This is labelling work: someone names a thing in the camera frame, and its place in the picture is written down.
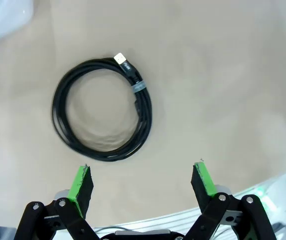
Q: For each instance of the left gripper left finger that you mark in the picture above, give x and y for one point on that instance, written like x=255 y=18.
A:
x=79 y=187

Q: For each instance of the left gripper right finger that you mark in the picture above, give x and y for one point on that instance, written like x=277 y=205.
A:
x=203 y=185

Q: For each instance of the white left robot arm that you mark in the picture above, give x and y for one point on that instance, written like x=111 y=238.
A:
x=282 y=200

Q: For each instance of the white slotted mounting platform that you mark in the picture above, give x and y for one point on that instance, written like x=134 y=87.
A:
x=157 y=222

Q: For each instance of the translucent plastic storage container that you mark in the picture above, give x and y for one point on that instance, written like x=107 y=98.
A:
x=0 y=22

